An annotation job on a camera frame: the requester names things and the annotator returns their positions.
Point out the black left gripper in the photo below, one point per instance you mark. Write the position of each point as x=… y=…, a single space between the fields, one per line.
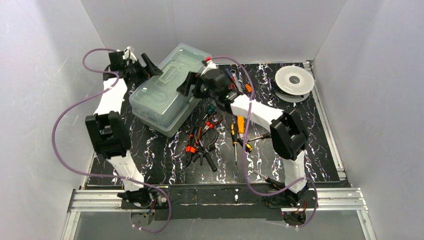
x=143 y=69

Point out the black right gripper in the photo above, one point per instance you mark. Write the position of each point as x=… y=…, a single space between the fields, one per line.
x=194 y=85

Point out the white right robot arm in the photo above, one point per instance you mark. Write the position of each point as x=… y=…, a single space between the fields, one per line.
x=288 y=133

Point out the white filament spool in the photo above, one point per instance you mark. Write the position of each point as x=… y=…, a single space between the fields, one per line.
x=293 y=84

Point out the claw hammer black handle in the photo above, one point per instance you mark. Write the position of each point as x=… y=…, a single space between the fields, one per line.
x=237 y=84

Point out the black yellow screwdriver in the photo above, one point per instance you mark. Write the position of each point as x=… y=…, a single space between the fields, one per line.
x=234 y=142

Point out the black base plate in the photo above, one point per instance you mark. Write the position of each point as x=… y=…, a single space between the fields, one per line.
x=219 y=201

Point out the red handled cutter pliers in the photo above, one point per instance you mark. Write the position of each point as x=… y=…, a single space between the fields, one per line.
x=210 y=124

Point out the black orange pliers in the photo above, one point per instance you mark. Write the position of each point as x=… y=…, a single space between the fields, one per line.
x=193 y=151

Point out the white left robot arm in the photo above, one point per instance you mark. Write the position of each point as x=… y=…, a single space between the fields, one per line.
x=107 y=131

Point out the grey green tool box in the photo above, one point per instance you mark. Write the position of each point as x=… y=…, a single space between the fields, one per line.
x=164 y=114

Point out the black long nose pliers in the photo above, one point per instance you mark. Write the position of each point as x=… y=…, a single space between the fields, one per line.
x=203 y=150

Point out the green stubby screwdriver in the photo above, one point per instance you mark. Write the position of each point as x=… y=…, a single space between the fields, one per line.
x=210 y=110

